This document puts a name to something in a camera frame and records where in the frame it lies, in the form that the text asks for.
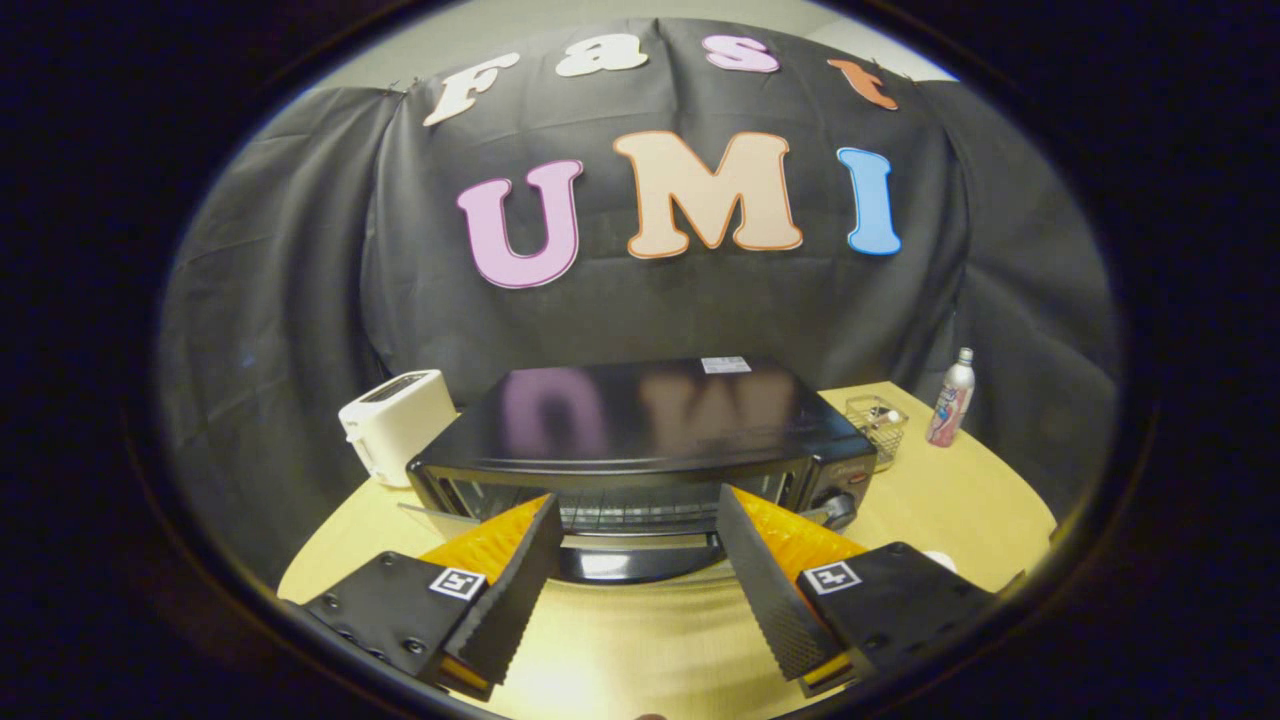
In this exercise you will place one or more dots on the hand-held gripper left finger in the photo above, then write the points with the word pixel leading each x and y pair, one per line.
pixel 520 590

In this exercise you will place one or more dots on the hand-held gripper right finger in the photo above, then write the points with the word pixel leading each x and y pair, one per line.
pixel 765 590

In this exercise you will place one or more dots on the black toaster oven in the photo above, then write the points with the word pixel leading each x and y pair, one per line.
pixel 650 440

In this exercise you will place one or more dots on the white pop-up toaster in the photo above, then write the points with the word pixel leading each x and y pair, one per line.
pixel 392 422

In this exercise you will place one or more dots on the white square plate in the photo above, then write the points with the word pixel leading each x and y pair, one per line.
pixel 942 560

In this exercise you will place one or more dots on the silver pink spray bottle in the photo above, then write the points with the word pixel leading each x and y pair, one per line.
pixel 951 400

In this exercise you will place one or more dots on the black backdrop cloth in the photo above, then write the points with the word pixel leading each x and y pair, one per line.
pixel 300 300

